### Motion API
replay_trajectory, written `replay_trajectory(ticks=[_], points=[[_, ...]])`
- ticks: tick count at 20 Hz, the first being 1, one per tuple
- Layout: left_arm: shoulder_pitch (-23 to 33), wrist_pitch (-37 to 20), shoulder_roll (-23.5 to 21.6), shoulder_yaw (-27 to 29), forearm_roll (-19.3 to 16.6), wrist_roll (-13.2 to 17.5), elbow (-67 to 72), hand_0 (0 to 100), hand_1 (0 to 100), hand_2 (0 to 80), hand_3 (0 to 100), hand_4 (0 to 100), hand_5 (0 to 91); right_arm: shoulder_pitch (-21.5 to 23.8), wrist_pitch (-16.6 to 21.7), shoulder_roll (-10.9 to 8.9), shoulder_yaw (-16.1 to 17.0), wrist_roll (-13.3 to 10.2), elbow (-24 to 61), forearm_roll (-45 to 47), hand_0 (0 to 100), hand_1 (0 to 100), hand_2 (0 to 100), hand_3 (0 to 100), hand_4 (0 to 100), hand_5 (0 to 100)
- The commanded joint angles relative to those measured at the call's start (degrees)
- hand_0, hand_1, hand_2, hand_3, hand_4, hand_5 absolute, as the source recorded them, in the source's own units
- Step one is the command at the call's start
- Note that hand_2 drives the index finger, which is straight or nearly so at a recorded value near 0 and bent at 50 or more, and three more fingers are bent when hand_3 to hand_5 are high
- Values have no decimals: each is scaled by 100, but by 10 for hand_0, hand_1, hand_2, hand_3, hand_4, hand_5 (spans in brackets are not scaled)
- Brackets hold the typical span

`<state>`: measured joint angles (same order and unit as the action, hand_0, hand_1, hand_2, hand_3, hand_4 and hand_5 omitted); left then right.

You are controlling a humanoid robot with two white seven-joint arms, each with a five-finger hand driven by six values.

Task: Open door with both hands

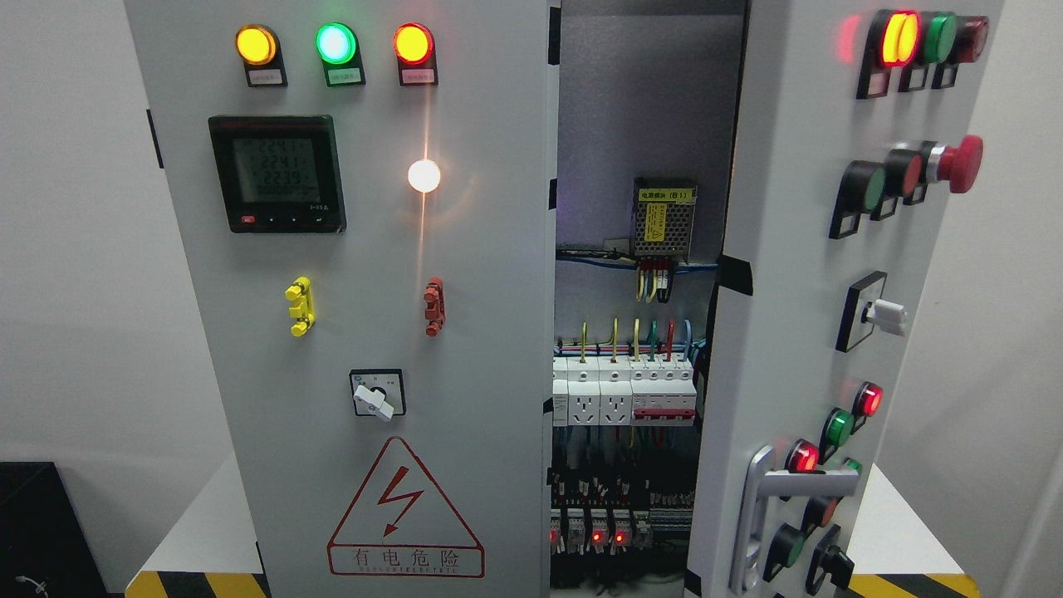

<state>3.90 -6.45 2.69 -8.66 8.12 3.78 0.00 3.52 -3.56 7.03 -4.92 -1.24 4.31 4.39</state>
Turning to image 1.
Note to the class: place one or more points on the grey cabinet door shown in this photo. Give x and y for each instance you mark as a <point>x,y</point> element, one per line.
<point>816,202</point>
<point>475,393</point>

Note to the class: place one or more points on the red indicator lamp left door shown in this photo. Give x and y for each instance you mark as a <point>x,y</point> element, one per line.
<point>414,48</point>

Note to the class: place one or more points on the green indicator lamp left door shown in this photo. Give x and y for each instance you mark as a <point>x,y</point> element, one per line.
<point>339,50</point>

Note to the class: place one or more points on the yellow indicator lamp left door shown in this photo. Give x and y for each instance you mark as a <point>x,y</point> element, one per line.
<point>261,54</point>

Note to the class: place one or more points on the white breaker and socket row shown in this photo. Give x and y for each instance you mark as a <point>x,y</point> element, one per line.
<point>623,391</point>

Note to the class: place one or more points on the metal mesh power supply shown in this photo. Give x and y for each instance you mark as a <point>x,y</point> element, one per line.
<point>663,217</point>

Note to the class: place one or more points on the white glowing indicator lamp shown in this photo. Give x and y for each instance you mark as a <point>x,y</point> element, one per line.
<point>424,175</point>

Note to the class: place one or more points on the lower relay terminal row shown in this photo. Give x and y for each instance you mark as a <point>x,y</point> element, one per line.
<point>604,515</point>

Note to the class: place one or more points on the red electric hazard warning sticker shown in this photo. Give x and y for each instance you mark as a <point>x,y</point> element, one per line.
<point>401,523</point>

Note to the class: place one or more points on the black digital power meter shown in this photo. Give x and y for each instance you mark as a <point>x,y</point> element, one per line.
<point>279,173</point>

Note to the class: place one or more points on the red emergency stop button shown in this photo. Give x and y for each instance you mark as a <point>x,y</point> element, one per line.
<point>958,165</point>

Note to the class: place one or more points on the red terminal post block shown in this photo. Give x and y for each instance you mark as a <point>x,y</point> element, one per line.
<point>434,311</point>

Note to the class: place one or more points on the white rotary selector switch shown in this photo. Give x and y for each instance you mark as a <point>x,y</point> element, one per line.
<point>378,393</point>

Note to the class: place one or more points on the yellow terminal post block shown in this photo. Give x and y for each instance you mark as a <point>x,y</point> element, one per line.
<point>301,309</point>

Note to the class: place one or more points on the silver door handle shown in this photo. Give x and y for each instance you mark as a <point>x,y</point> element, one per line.
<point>761,548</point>

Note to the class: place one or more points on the white selector switch right door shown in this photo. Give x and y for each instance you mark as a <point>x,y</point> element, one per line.
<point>866,311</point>

